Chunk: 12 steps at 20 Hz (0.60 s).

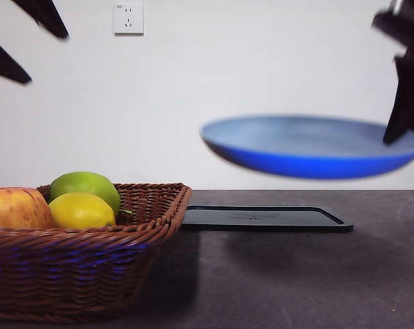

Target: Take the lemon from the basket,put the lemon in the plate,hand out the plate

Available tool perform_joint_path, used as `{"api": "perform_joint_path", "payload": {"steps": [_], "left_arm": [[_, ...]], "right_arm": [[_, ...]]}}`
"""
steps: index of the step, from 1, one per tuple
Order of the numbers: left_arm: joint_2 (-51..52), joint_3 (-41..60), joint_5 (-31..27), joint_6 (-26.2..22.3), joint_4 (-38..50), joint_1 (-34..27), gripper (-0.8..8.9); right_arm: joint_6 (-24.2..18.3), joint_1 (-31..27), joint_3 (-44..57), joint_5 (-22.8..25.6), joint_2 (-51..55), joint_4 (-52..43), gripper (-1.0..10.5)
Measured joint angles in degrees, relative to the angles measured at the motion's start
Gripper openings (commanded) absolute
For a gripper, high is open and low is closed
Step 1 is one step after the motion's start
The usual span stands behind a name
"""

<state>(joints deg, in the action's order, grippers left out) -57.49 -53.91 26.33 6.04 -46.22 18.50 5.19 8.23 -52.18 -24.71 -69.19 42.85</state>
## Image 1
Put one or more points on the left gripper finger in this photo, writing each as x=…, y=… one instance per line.
x=5, y=63
x=46, y=15

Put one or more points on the blue round plate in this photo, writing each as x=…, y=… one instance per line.
x=296, y=161

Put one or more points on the yellow lemon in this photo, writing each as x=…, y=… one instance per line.
x=80, y=212

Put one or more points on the brown wicker basket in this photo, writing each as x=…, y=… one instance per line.
x=73, y=267

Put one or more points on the green apple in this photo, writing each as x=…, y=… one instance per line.
x=83, y=185

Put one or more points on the red yellow apple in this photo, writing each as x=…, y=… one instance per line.
x=15, y=209

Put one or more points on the black flat tray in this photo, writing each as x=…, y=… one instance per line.
x=262, y=222

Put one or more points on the small green leaf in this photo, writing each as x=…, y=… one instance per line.
x=126, y=211

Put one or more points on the white wall socket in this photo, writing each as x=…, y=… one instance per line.
x=128, y=18

